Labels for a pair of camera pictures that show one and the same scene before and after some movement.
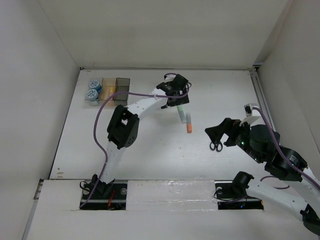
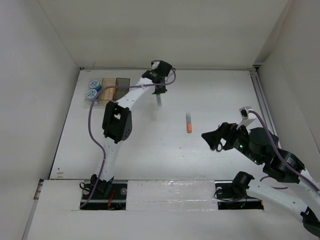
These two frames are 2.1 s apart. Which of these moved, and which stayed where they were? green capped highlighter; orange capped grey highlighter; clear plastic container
Moved: green capped highlighter
Stayed: clear plastic container; orange capped grey highlighter
